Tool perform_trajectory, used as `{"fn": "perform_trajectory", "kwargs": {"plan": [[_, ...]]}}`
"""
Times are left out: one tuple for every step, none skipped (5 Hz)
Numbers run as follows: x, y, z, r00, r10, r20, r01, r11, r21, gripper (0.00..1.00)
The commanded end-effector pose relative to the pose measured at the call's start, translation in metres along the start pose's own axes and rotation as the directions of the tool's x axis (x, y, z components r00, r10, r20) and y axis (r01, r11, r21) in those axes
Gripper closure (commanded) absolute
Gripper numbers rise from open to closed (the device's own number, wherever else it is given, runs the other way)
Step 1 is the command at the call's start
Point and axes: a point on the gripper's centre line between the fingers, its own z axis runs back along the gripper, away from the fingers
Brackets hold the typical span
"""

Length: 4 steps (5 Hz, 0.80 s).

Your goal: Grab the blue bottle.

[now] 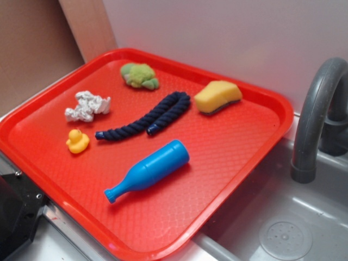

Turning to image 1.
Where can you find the red plastic tray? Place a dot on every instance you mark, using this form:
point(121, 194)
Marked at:
point(153, 223)

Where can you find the blue plastic bottle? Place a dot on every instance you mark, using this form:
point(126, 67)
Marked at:
point(151, 170)

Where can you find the grey faucet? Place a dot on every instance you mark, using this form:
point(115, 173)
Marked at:
point(322, 124)

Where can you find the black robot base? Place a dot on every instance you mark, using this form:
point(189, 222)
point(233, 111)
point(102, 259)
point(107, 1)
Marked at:
point(22, 203)

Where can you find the yellow sponge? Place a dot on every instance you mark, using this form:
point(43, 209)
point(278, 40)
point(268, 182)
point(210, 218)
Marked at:
point(216, 95)

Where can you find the crumpled white paper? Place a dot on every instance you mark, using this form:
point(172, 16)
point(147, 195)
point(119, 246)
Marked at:
point(88, 106)

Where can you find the green plush toy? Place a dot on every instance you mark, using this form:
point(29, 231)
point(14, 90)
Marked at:
point(139, 76)

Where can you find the yellow rubber duck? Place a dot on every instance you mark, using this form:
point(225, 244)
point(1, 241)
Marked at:
point(77, 141)

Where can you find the grey plastic sink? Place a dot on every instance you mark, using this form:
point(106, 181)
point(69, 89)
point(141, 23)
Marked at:
point(271, 217)

